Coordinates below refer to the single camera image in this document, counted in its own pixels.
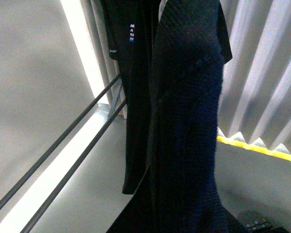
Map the black knit sweater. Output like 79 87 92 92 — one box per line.
109 0 245 233

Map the dark metal clothes rack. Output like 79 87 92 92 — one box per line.
0 75 126 233

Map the black printed t-shirt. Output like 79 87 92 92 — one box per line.
100 0 160 195

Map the yellow floor edge strip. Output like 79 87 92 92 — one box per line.
217 136 291 162

